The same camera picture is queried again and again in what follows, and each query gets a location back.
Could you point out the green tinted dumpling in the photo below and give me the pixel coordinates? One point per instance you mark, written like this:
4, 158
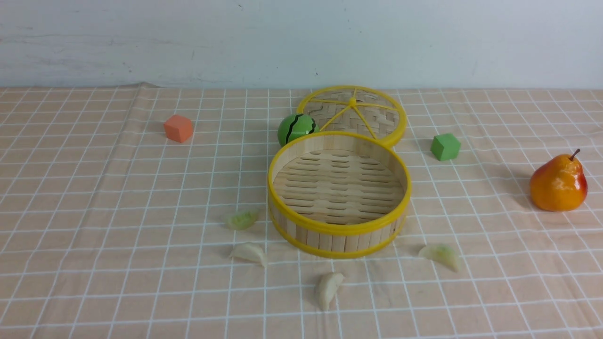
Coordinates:
441, 253
242, 219

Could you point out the white dumpling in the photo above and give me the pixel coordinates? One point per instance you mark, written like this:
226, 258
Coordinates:
251, 252
326, 289

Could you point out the bamboo steamer tray yellow rim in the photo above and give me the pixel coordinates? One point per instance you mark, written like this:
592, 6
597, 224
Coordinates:
337, 194

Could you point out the woven bamboo steamer lid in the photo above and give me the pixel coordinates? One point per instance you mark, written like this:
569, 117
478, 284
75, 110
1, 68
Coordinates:
357, 109

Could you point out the green toy watermelon ball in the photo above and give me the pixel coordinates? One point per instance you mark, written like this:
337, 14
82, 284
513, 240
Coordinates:
295, 126

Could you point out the orange foam cube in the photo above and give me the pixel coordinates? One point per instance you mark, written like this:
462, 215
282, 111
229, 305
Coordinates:
178, 128

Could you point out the green foam cube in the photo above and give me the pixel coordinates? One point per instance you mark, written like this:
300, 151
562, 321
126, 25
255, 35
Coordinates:
445, 147

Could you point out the checked peach tablecloth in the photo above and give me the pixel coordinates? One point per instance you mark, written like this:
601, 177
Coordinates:
109, 230

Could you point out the orange yellow toy pear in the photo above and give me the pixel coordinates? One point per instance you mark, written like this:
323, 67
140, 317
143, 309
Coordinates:
560, 184

